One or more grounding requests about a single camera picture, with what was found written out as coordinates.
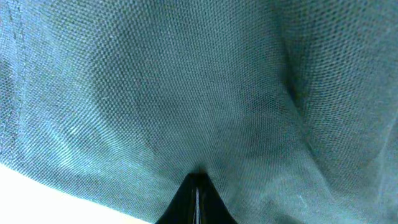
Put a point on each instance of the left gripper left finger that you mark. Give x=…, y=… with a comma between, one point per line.
x=183, y=207

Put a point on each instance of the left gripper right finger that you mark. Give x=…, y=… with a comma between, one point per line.
x=212, y=209

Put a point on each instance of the black polo shirt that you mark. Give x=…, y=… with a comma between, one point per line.
x=289, y=106

